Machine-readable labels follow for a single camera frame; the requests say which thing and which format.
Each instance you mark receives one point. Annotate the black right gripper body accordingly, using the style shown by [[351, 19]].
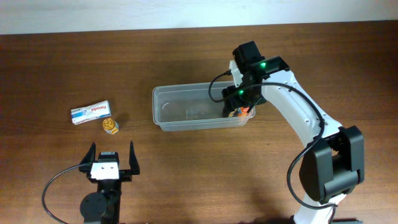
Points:
[[232, 104]]

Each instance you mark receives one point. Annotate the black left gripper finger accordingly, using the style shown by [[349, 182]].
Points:
[[88, 159], [133, 162]]

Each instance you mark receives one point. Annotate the orange tube white cap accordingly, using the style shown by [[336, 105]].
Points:
[[243, 111]]

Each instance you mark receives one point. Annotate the clear plastic container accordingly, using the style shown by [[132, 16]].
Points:
[[189, 107]]

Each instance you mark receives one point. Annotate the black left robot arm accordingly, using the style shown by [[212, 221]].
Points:
[[103, 206]]

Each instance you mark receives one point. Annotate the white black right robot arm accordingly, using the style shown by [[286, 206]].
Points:
[[331, 164]]

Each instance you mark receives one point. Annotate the gold-lidded balm jar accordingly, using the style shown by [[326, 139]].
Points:
[[110, 126]]

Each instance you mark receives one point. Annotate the white Panadol medicine box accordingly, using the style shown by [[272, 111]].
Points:
[[91, 112]]

